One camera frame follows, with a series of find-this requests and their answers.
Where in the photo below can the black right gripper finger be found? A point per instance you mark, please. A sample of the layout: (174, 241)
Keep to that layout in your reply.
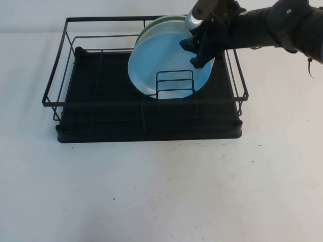
(189, 45)
(202, 61)

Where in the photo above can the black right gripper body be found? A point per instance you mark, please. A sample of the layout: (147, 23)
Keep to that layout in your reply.
(213, 37)

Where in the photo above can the light blue plate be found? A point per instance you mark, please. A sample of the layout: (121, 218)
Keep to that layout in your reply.
(156, 60)

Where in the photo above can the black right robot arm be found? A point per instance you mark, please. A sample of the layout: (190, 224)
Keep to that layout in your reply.
(267, 27)

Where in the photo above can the pale white plate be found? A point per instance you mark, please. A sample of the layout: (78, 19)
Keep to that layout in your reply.
(166, 28)

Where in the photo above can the green plate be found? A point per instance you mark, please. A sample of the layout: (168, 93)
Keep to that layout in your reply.
(171, 17)

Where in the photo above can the black plastic drip tray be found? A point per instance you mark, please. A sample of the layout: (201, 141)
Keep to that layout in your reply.
(106, 126)

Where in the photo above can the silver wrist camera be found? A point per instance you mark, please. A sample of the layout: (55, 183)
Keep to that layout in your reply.
(195, 15)

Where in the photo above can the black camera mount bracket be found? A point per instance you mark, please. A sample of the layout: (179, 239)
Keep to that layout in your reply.
(227, 8)

